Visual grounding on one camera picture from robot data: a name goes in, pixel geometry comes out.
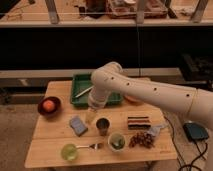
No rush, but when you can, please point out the blue sponge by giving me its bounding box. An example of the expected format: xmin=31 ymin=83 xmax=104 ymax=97
xmin=69 ymin=116 xmax=88 ymax=136

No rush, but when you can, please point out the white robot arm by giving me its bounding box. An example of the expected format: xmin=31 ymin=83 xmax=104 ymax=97
xmin=86 ymin=62 xmax=213 ymax=171

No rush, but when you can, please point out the green plastic tray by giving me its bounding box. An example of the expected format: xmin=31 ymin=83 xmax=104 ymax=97
xmin=70 ymin=74 xmax=123 ymax=108

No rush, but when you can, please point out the metal cup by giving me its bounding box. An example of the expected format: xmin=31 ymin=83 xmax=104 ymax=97
xmin=96 ymin=118 xmax=110 ymax=136

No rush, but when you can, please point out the silver fork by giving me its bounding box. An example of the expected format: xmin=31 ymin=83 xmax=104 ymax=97
xmin=77 ymin=143 xmax=103 ymax=150

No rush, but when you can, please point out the wooden table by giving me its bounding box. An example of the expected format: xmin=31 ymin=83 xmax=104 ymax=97
xmin=23 ymin=77 xmax=179 ymax=171

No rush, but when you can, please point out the dark red bowl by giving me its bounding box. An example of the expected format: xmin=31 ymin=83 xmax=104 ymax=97
xmin=37 ymin=96 xmax=61 ymax=117

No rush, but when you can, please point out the white bowl with greens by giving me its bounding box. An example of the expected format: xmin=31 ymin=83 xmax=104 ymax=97
xmin=107 ymin=132 xmax=126 ymax=152

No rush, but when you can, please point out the striped brown block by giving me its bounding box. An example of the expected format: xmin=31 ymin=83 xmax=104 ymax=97
xmin=127 ymin=116 xmax=151 ymax=130

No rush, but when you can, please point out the orange fruit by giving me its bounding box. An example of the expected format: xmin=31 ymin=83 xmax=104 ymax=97
xmin=43 ymin=100 xmax=55 ymax=112

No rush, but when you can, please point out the orange bowl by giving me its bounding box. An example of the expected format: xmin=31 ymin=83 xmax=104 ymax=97
xmin=124 ymin=95 xmax=141 ymax=103

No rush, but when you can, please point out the bunch of dark grapes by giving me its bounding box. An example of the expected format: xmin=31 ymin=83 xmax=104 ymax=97
xmin=129 ymin=132 xmax=154 ymax=148

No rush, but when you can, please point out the clear plastic bag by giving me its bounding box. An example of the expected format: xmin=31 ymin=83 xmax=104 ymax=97
xmin=147 ymin=124 xmax=166 ymax=137

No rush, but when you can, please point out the black cable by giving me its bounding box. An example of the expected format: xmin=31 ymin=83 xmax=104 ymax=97
xmin=164 ymin=114 xmax=209 ymax=171

